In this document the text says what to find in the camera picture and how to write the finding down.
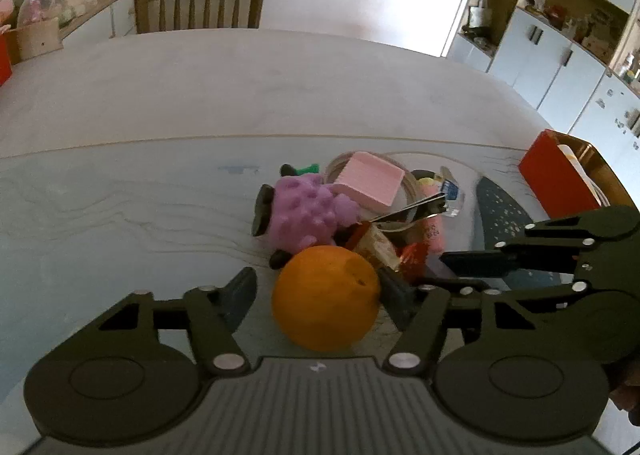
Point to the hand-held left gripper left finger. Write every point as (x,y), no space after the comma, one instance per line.
(241,296)

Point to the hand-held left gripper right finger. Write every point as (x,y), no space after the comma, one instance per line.
(396,296)

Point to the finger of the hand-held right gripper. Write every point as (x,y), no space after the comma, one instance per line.
(540,296)
(475,264)

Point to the orange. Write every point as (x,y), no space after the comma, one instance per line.
(322,300)

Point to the round wooden-rim dish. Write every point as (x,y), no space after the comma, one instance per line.
(412,192)

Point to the red box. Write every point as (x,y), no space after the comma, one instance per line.
(545,175)

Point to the pink ribbed tray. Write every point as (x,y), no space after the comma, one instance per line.
(370,178)

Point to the red candy wrapper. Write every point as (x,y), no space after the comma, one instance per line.
(413,258)

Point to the pink wrapped packet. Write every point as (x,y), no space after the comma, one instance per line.
(433,235)

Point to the black plastic piece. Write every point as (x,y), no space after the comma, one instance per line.
(262,211)
(278,260)

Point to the small brown carton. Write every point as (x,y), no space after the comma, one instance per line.
(375,245)

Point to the dark speckled mat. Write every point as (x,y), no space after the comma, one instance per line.
(500,211)

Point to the small clear bottle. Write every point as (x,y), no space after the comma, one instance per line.
(453,196)

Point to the purple spiky toy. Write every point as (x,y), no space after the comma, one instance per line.
(306,211)

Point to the white item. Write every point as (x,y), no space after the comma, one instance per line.
(580,170)

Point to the green plastic piece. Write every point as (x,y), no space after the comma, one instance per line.
(306,168)

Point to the small silver bag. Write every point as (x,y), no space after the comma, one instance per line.
(479,17)

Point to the wooden sideboard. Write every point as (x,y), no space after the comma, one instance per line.
(107,2)

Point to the white wall cabinet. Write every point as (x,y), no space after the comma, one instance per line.
(550,60)

